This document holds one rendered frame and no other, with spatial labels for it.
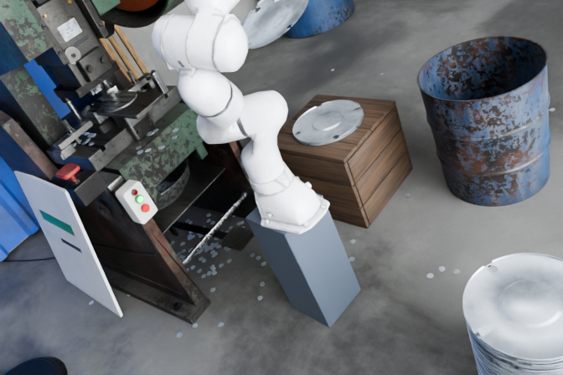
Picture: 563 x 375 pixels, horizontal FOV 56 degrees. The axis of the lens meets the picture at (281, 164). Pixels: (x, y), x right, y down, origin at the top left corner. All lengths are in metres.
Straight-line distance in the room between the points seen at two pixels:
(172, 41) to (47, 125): 1.08
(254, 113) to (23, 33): 0.78
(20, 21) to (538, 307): 1.59
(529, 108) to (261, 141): 0.89
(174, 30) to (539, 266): 1.00
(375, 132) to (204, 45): 1.05
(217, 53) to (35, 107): 1.14
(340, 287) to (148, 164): 0.78
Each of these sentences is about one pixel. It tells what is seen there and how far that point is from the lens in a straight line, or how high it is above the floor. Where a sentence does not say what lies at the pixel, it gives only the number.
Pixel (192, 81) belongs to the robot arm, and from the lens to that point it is 1.18.
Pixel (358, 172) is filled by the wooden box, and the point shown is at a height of 0.25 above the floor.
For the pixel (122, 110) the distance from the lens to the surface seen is 1.87.
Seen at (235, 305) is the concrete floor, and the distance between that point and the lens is 2.06.
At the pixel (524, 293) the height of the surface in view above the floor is 0.36.
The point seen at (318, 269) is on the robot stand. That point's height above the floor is 0.24.
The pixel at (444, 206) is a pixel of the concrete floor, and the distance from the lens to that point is 2.11.
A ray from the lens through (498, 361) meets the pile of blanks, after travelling 1.31.
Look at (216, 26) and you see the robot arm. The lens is 1.12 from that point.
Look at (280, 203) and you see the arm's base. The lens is 1.49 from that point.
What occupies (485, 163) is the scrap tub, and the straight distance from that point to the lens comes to 1.93.
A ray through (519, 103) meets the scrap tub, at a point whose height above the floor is 0.42.
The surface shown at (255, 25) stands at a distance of 1.80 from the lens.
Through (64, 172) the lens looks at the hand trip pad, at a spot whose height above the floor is 0.76.
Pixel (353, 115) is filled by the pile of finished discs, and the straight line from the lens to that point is 2.08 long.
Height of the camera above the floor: 1.42
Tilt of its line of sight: 33 degrees down
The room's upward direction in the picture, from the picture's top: 24 degrees counter-clockwise
